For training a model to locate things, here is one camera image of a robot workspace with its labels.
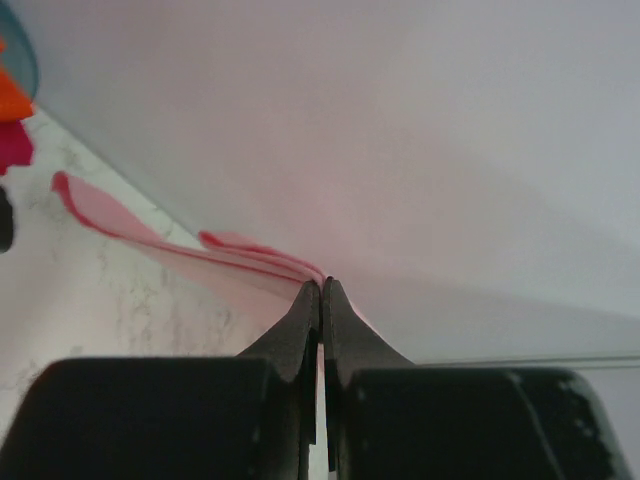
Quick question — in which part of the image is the teal laundry basket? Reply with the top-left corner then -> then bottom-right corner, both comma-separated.
0,1 -> 40,100

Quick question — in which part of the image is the pink t shirt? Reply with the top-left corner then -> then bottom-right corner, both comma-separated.
50,170 -> 381,331

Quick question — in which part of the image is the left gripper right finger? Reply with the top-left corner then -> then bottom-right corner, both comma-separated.
322,279 -> 631,479

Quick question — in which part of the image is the orange t shirt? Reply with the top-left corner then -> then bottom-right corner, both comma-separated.
0,64 -> 34,123

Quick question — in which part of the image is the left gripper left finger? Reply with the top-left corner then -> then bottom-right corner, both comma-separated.
1,281 -> 320,479

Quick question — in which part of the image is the magenta t shirt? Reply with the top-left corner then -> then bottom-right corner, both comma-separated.
0,121 -> 34,176

